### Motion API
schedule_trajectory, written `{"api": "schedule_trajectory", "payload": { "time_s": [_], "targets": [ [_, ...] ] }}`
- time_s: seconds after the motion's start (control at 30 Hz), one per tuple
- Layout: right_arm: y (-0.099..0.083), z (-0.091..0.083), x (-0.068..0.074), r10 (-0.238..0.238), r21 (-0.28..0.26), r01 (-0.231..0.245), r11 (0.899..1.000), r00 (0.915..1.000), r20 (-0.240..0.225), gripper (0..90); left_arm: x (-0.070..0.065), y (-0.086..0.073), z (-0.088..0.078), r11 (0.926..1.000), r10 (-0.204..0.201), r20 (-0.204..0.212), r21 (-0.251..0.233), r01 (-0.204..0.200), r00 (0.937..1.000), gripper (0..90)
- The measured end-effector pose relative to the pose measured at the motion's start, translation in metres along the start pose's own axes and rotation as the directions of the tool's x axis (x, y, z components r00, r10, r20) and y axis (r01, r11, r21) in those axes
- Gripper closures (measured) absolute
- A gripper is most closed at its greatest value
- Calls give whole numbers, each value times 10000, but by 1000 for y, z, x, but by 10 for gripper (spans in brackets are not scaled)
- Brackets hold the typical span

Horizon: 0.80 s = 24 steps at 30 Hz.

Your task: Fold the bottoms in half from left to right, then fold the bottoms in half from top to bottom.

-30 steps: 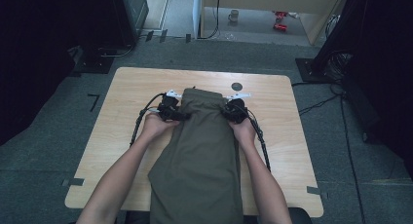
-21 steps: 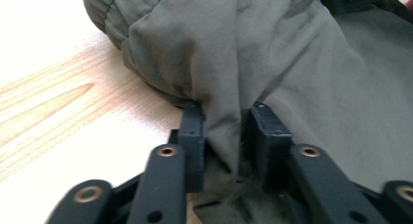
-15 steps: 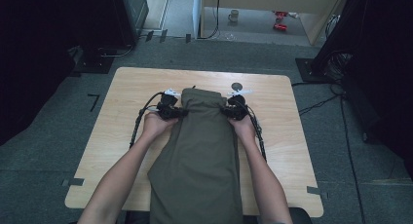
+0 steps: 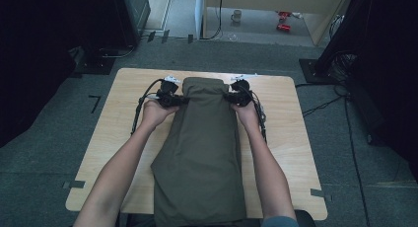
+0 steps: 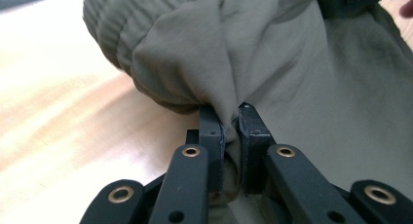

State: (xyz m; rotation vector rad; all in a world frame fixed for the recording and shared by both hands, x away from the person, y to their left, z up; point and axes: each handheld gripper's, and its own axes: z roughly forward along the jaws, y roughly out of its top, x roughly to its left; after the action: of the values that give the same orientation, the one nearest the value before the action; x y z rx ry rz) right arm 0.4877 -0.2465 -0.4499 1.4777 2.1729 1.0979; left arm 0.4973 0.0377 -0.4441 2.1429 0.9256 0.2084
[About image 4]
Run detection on olive green pants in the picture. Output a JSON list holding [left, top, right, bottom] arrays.
[[150, 76, 248, 227]]

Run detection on black stand base with tube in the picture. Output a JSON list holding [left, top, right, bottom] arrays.
[[74, 44, 137, 76]]

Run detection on bundle of black cables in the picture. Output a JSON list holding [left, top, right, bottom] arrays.
[[328, 52, 359, 85]]

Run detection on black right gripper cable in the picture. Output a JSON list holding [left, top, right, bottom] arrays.
[[248, 88, 268, 145]]

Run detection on grey-blue sleeve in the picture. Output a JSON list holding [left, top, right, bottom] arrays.
[[260, 214, 301, 227]]

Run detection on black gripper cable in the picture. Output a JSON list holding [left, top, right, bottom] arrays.
[[248, 88, 268, 145], [130, 77, 166, 136]]

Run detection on black square stand base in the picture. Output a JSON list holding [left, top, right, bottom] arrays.
[[298, 57, 333, 86]]

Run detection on white panel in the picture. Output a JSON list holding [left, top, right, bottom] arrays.
[[194, 0, 207, 40]]

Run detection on person's right hand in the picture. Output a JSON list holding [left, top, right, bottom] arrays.
[[230, 100, 261, 126]]

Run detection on black hanging cable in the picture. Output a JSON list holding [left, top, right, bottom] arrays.
[[199, 0, 225, 41]]

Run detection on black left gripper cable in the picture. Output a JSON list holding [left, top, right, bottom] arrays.
[[130, 77, 166, 136]]

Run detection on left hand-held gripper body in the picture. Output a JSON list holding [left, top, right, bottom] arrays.
[[155, 75, 185, 110]]

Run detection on grey mug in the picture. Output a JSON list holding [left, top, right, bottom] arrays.
[[230, 9, 244, 24]]

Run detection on black curtain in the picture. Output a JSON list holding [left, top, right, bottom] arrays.
[[0, 0, 152, 149], [314, 0, 418, 182]]

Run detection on long black floor cable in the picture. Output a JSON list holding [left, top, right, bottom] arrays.
[[342, 94, 373, 227]]

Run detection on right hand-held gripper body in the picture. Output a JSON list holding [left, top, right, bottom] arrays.
[[230, 73, 260, 108]]

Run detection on person's left hand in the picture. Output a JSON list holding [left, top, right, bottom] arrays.
[[141, 99, 180, 131]]

